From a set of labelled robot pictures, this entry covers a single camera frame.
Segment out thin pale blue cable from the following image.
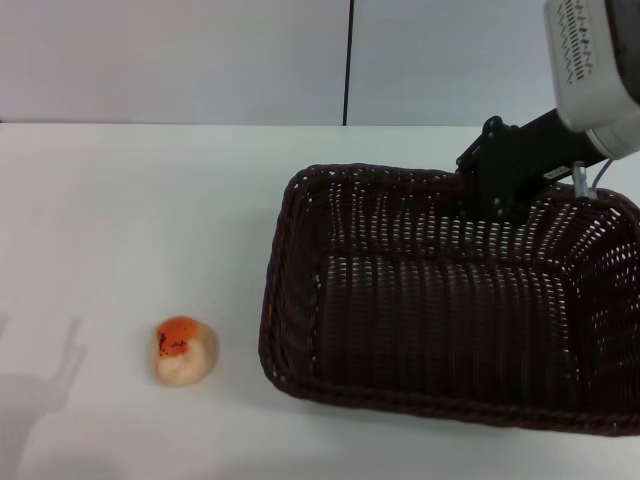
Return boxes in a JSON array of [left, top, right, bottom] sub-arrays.
[[589, 158, 615, 193]]

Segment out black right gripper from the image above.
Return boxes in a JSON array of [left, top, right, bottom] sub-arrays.
[[455, 107, 609, 225]]

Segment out black woven rectangular basket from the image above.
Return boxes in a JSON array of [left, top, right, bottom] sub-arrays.
[[257, 162, 640, 439]]

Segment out silver metal cable connector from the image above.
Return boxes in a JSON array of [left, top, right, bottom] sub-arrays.
[[571, 160, 595, 200]]

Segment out round bun with orange topping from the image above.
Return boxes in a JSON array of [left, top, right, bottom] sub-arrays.
[[149, 315, 221, 388]]

